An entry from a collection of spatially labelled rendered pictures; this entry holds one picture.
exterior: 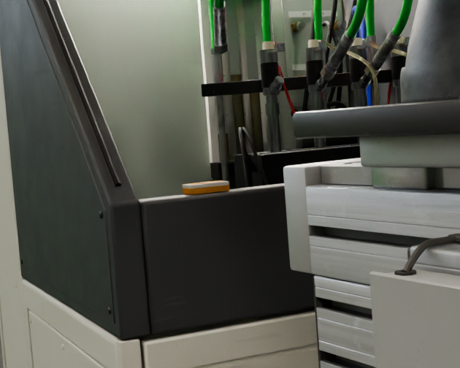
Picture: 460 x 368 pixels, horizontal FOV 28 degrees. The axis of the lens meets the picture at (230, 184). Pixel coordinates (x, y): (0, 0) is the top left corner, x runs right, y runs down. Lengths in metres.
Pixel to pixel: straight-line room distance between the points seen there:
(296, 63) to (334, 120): 1.12
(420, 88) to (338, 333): 0.22
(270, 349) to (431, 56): 0.61
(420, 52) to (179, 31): 1.07
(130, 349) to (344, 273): 0.42
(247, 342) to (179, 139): 0.61
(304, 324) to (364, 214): 0.49
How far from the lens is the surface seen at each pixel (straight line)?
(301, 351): 1.18
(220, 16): 1.29
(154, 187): 1.64
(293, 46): 1.76
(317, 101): 1.45
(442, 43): 0.62
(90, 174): 1.12
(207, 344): 1.12
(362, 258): 0.71
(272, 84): 1.40
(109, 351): 1.13
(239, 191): 1.11
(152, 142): 1.64
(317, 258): 0.75
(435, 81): 0.62
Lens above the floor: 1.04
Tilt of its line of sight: 4 degrees down
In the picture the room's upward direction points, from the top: 4 degrees counter-clockwise
